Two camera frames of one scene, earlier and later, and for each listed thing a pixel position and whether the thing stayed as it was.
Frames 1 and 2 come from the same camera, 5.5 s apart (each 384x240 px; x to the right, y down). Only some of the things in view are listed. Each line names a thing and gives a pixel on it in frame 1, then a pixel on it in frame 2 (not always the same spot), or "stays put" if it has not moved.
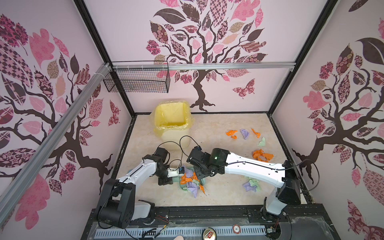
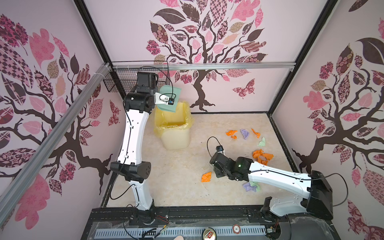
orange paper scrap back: [231, 132] stays put
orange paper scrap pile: [259, 155] stays put
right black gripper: [198, 175] -> [218, 174]
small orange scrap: [258, 134] stays put
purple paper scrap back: [244, 133] stays put
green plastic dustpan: [184, 186] -> [171, 92]
